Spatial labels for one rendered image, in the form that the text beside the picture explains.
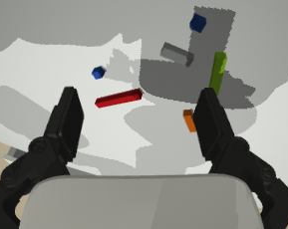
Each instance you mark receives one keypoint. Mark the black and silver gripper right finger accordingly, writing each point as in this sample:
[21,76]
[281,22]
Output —
[217,141]

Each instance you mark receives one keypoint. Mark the small dark blue block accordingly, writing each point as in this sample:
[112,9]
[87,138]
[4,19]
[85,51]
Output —
[197,23]
[98,72]

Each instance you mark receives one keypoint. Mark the orange rod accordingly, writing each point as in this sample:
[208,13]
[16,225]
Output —
[188,117]

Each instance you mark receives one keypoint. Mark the red rod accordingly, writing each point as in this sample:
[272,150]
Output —
[120,98]

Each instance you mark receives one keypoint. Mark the lime green rod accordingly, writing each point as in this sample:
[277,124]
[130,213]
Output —
[217,71]

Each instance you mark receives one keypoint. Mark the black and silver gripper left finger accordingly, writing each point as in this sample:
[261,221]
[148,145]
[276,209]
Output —
[47,156]

